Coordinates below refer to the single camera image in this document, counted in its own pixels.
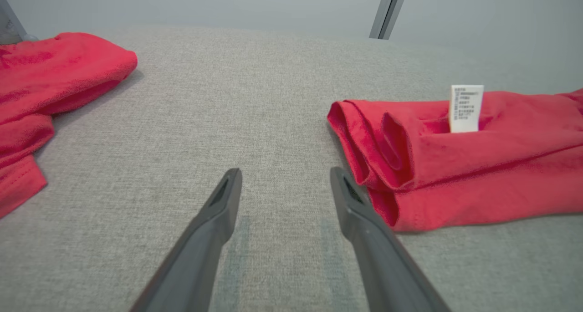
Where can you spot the grey fabric sofa cushion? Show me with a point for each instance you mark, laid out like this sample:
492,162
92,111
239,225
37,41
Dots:
237,111

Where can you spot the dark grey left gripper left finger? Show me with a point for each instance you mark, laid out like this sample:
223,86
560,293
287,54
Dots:
200,253

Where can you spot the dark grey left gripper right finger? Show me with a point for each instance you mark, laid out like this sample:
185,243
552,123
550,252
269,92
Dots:
378,257

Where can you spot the red shorts with white stripe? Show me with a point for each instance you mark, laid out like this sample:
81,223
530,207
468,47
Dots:
45,84

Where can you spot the grey metal partition post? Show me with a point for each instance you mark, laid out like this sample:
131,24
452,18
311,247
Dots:
388,11

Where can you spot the red and white jersey shirt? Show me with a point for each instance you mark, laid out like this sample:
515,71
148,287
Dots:
478,175

